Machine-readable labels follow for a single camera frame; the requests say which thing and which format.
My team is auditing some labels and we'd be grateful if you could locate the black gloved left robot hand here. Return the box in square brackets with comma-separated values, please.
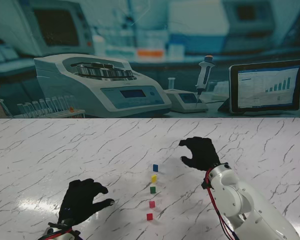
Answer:
[57, 178, 116, 227]

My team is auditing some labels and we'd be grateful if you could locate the printed laboratory photo backdrop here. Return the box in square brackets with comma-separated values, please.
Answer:
[0, 0, 300, 120]

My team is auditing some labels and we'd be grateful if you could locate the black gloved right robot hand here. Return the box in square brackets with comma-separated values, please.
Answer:
[178, 136, 221, 173]

